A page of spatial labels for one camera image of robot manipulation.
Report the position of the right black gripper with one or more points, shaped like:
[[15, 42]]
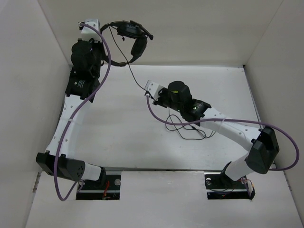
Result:
[[159, 101]]

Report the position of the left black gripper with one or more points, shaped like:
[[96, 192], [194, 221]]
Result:
[[99, 44]]

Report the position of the black headphones with cable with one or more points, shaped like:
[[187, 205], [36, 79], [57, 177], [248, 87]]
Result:
[[134, 30]]

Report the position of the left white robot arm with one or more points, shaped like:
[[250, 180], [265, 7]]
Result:
[[83, 81]]

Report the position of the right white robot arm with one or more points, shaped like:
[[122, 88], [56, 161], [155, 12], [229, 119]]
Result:
[[261, 144]]

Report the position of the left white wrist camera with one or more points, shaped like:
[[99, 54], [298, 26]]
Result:
[[87, 33]]

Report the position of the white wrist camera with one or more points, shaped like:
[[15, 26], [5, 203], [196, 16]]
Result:
[[152, 90], [87, 33]]

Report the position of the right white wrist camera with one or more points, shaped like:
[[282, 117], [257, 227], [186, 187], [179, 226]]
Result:
[[152, 90]]

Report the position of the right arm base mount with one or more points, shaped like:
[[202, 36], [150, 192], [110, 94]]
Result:
[[219, 187]]

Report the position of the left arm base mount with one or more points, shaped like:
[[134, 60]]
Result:
[[110, 190]]

